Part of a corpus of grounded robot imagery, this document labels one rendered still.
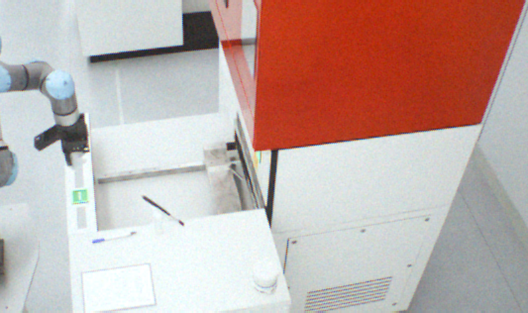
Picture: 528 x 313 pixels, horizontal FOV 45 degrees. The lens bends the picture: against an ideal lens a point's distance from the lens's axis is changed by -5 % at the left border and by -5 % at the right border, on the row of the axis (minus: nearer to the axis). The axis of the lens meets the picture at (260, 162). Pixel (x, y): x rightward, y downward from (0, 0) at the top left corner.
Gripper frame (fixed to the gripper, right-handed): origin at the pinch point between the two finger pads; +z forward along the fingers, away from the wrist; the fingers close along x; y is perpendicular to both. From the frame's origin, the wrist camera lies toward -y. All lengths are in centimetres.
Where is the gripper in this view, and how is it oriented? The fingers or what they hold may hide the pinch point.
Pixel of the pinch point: (70, 166)
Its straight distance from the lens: 208.6
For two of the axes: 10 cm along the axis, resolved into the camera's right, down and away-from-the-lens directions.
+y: 9.7, -1.3, 1.8
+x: -2.2, -7.2, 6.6
